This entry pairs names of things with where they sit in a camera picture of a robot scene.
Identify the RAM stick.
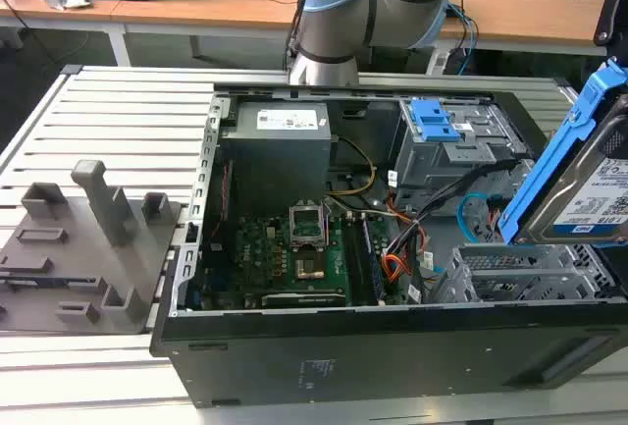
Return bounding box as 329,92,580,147
361,218,387,306

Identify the black PC case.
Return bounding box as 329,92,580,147
149,81,628,409

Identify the black graphics card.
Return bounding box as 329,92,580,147
259,290,349,309

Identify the white power strip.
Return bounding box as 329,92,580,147
425,49,450,77

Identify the black wire bundle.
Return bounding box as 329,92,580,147
386,159,519,262

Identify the green motherboard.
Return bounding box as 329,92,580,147
203,212,423,311

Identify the grey metal drive cage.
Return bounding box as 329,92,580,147
395,98,525,206

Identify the CPU socket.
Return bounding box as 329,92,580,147
293,253,328,282

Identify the metal socket cover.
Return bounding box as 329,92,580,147
288,202,328,249

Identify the blue disk wire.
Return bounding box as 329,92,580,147
457,191,507,245

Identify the hard disk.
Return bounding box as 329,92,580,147
497,57,628,249

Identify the grey metal disk bay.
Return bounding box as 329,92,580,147
429,242,614,304

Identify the blue cable behind arm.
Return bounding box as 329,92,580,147
448,1,481,76

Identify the red thin wire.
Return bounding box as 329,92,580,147
214,159,235,240

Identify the yellow wire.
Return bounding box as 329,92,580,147
326,135,377,196

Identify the orange flat wire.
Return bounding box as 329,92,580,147
382,252,414,285

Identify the grey parts rack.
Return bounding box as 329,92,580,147
0,159,183,336

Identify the red orange disk wire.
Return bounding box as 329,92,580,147
487,197,502,236

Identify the blue drive cage latch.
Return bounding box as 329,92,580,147
410,98,462,144

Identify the grey power supply unit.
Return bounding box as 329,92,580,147
219,100,333,200

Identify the blue part in rack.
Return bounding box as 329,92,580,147
0,275,97,290

